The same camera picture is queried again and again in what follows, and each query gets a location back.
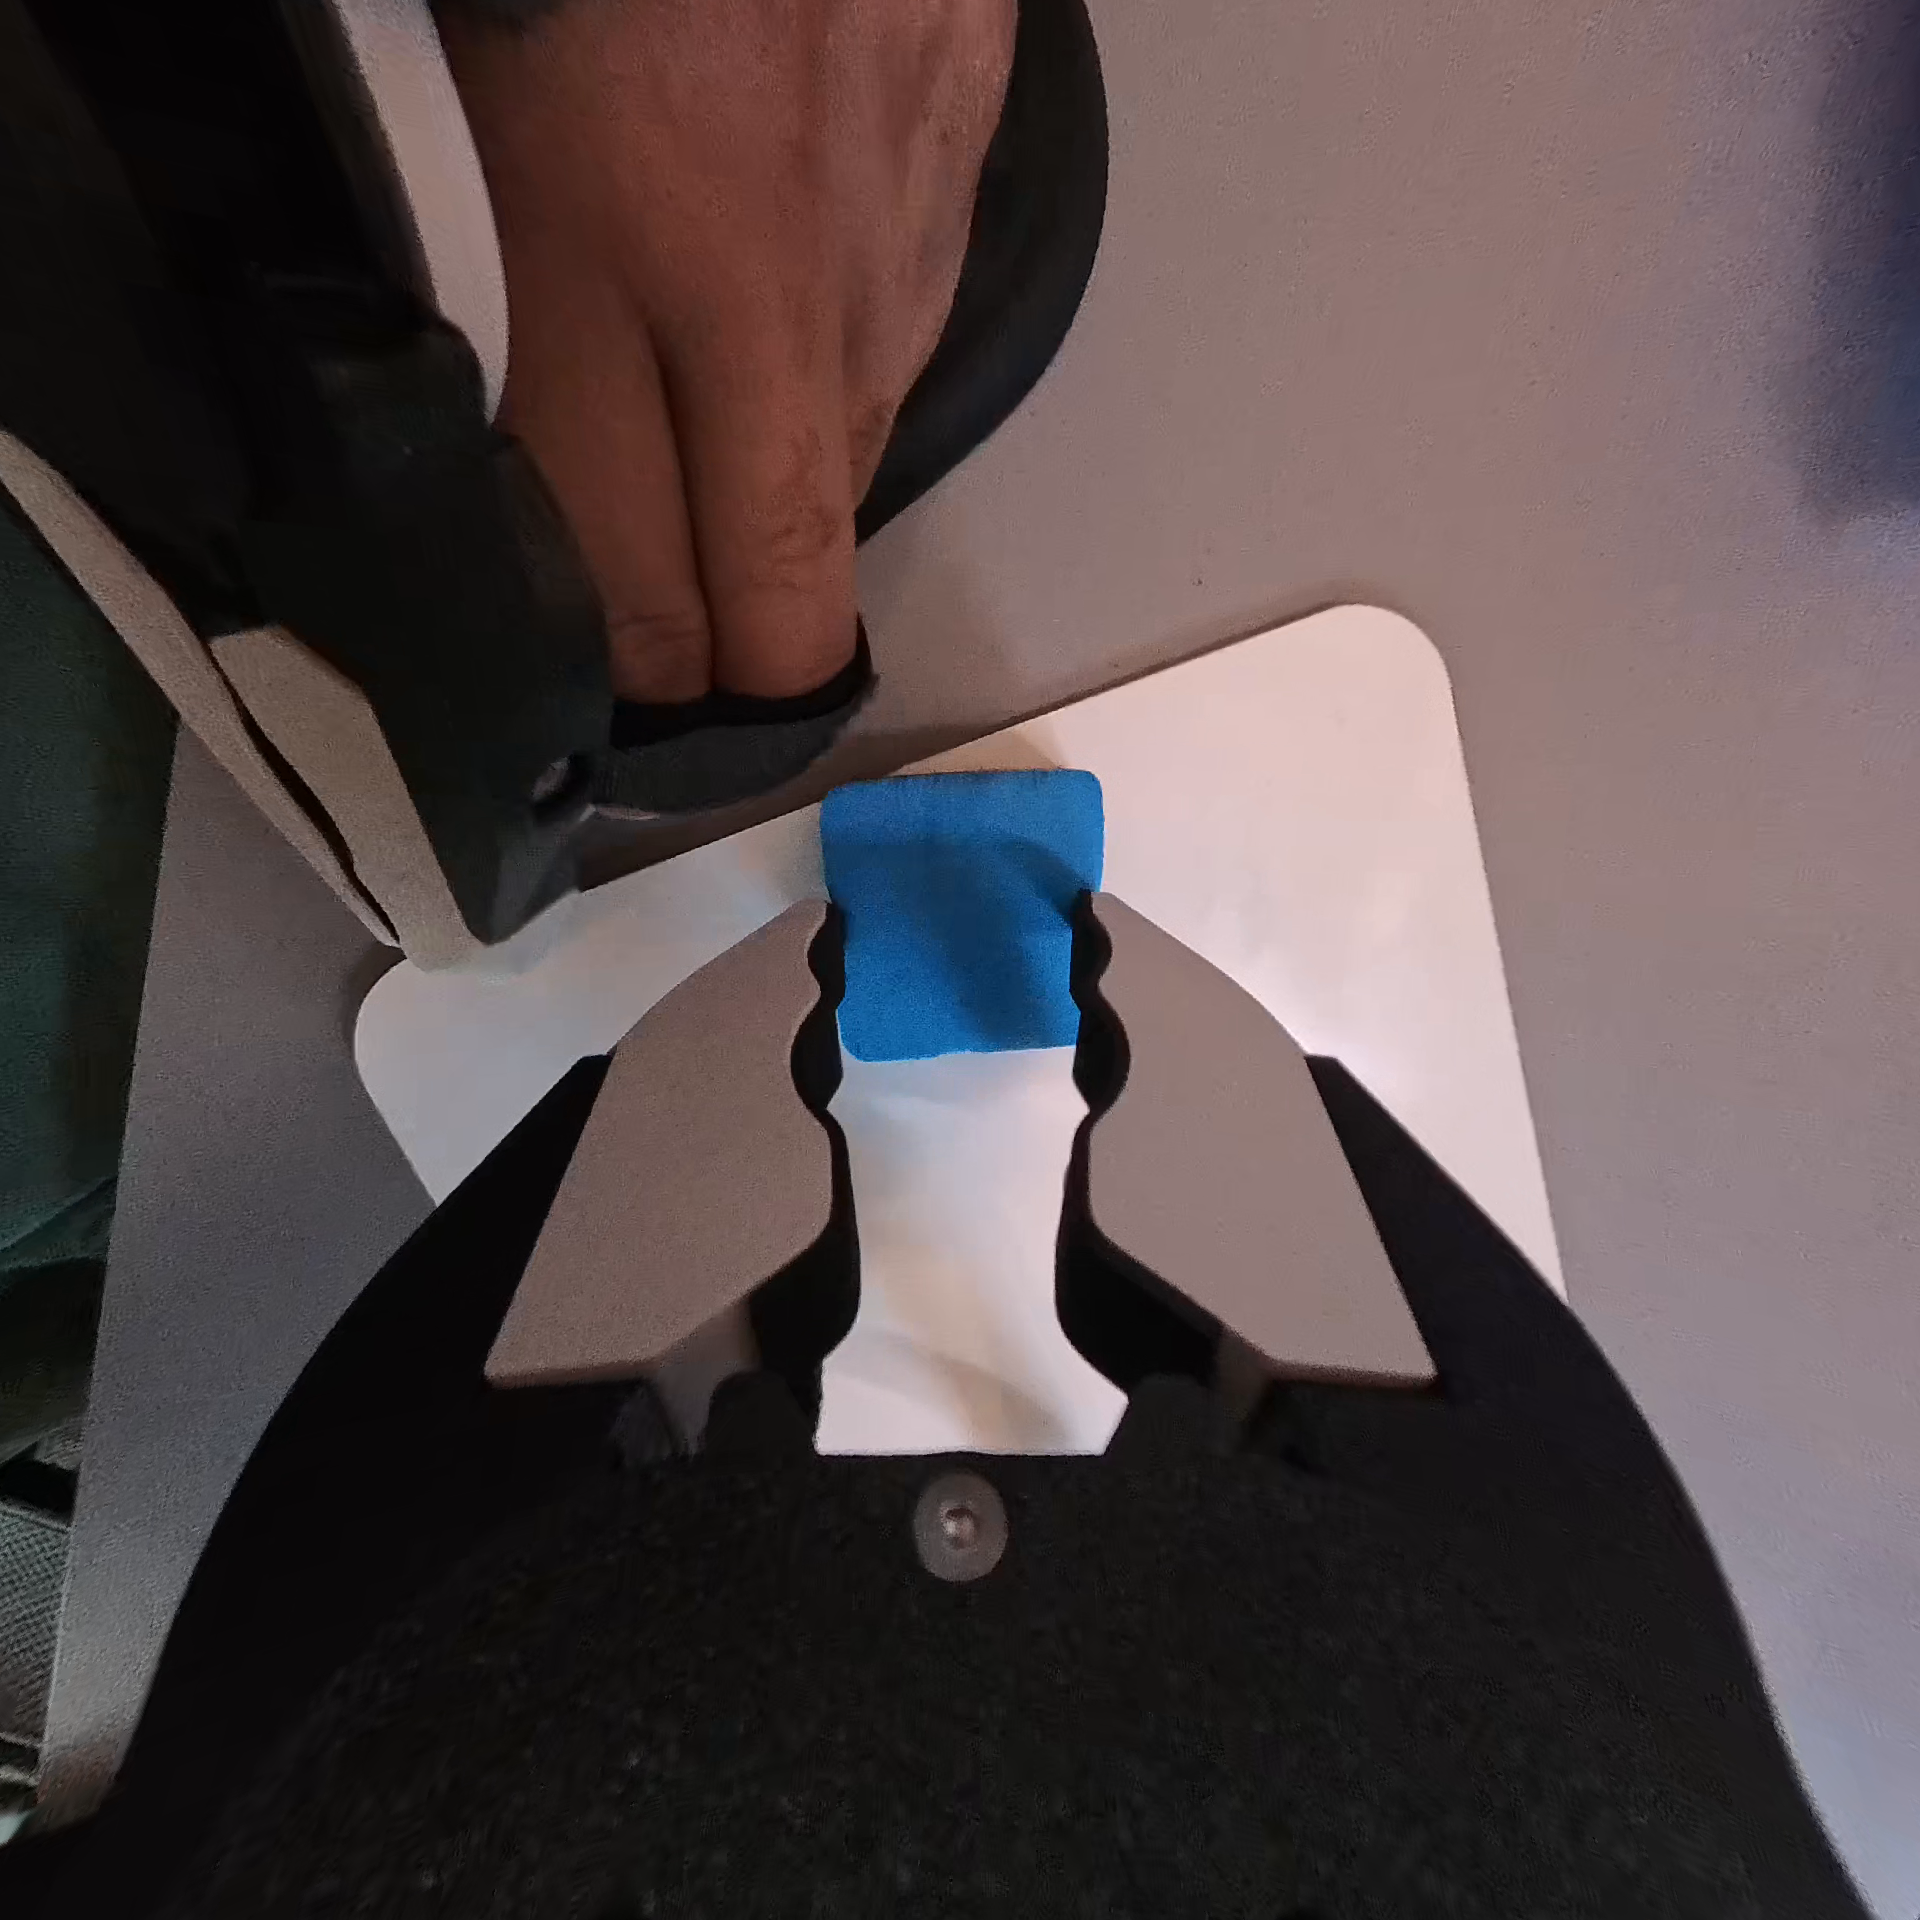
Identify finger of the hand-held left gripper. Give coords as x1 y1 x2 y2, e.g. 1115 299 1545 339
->
0 436 483 970

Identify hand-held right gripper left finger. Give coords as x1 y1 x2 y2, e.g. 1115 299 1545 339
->
487 900 856 1412

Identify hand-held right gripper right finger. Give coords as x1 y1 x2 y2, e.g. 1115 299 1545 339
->
1056 891 1443 1417

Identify white whiteboard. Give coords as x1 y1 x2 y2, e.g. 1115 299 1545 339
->
352 604 1567 1456

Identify blue whiteboard eraser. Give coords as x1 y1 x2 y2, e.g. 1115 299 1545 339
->
815 768 1107 1067

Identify person's left hand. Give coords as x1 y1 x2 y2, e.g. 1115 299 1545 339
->
451 0 1022 706

